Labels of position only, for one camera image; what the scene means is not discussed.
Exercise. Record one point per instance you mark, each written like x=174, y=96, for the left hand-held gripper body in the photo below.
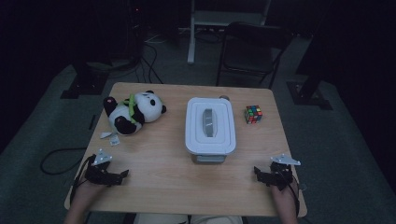
x=99, y=175

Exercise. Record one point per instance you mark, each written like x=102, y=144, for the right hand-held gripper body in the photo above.
x=280, y=175

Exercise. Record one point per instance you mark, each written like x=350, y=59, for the stainless steel pot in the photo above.
x=208, y=158

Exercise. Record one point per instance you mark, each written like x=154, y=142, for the colourful puzzle cube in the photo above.
x=253, y=114

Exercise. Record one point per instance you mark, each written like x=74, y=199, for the panda plush toy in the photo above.
x=149, y=107

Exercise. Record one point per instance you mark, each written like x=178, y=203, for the white storage box lid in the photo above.
x=199, y=140

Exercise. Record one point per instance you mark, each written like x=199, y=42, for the person's left hand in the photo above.
x=88, y=190

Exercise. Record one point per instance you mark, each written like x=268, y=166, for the person's right hand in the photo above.
x=285, y=196

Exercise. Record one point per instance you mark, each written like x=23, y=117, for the grey tape piece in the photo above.
x=302, y=186

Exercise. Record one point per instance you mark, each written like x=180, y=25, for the small black strip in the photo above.
x=92, y=122

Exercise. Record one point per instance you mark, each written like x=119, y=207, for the person's legs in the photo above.
x=162, y=219

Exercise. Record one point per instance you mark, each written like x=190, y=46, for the black stand with flat base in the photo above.
x=85, y=84
x=308, y=93

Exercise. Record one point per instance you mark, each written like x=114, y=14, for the round grey stand base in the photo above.
x=124, y=64

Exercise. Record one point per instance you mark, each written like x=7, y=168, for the black folding chair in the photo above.
x=249, y=56

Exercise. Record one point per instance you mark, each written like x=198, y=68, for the dark computer tower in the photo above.
x=135, y=31

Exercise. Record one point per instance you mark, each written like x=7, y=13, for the white desk frame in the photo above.
x=191, y=37

